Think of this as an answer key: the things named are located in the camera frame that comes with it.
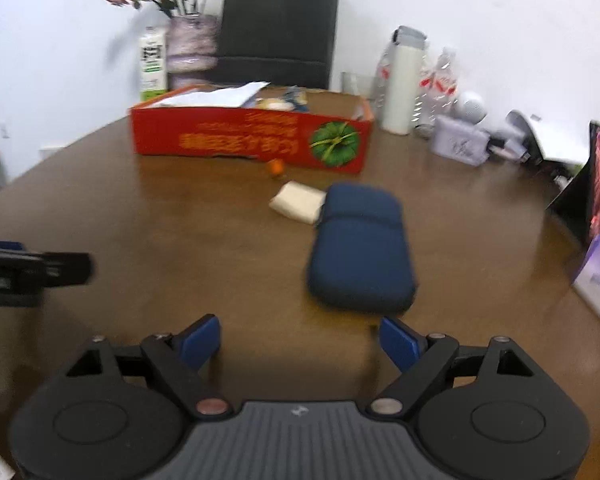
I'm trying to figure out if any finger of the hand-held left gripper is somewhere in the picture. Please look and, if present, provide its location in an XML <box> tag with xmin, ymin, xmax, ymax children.
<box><xmin>0</xmin><ymin>241</ymin><xmax>95</xmax><ymax>288</ymax></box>
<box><xmin>0</xmin><ymin>287</ymin><xmax>46</xmax><ymax>308</ymax></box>

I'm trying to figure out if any grey white device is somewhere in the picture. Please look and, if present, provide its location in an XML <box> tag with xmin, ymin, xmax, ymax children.
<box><xmin>489</xmin><ymin>110</ymin><xmax>536</xmax><ymax>161</ymax></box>

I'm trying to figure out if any lilac tissue box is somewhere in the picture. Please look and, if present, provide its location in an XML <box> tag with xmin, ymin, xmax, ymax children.
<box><xmin>428</xmin><ymin>114</ymin><xmax>491</xmax><ymax>167</ymax></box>

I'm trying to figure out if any clear red-label water bottle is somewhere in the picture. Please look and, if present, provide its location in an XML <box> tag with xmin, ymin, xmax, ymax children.
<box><xmin>432</xmin><ymin>47</ymin><xmax>460</xmax><ymax>121</ymax></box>
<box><xmin>370</xmin><ymin>45</ymin><xmax>397</xmax><ymax>116</ymax></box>
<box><xmin>416</xmin><ymin>65</ymin><xmax>438</xmax><ymax>132</ymax></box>

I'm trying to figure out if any brown wooden desktop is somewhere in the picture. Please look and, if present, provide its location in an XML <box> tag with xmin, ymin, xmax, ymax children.
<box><xmin>0</xmin><ymin>87</ymin><xmax>600</xmax><ymax>480</ymax></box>

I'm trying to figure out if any purple textured vase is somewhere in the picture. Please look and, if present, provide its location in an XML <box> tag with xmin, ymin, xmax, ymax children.
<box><xmin>166</xmin><ymin>14</ymin><xmax>220</xmax><ymax>92</ymax></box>

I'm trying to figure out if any beige packet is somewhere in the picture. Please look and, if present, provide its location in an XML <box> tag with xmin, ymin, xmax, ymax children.
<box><xmin>269</xmin><ymin>181</ymin><xmax>327</xmax><ymax>225</ymax></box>

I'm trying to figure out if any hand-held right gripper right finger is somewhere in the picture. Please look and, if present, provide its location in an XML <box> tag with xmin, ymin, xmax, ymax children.
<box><xmin>369</xmin><ymin>316</ymin><xmax>536</xmax><ymax>418</ymax></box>

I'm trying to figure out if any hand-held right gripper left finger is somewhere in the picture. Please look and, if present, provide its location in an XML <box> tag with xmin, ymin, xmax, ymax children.
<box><xmin>65</xmin><ymin>314</ymin><xmax>233</xmax><ymax>422</ymax></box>

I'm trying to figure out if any red cardboard box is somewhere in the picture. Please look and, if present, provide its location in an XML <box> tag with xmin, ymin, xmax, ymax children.
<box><xmin>129</xmin><ymin>82</ymin><xmax>376</xmax><ymax>175</ymax></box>

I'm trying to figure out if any navy blue pouch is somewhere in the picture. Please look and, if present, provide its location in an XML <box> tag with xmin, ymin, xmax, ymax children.
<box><xmin>307</xmin><ymin>183</ymin><xmax>417</xmax><ymax>313</ymax></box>

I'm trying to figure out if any black paper bag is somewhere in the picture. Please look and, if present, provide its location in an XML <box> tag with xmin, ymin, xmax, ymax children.
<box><xmin>211</xmin><ymin>0</ymin><xmax>340</xmax><ymax>91</ymax></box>

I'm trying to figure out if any white crumpled paper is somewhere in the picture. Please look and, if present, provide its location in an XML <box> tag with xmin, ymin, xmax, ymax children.
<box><xmin>152</xmin><ymin>81</ymin><xmax>271</xmax><ymax>109</ymax></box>

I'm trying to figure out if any blue yellow patterned item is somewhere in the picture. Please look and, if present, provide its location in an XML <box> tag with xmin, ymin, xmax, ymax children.
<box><xmin>285</xmin><ymin>87</ymin><xmax>309</xmax><ymax>113</ymax></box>

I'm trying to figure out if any white green milk carton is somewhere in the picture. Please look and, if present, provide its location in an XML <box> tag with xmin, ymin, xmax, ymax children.
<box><xmin>139</xmin><ymin>26</ymin><xmax>168</xmax><ymax>102</ymax></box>

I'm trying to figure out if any white round camera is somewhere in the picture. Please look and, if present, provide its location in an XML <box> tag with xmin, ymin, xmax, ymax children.
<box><xmin>452</xmin><ymin>91</ymin><xmax>488</xmax><ymax>125</ymax></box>

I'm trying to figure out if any white thermos bottle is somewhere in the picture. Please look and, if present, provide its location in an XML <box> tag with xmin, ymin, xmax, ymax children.
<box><xmin>381</xmin><ymin>26</ymin><xmax>427</xmax><ymax>136</ymax></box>

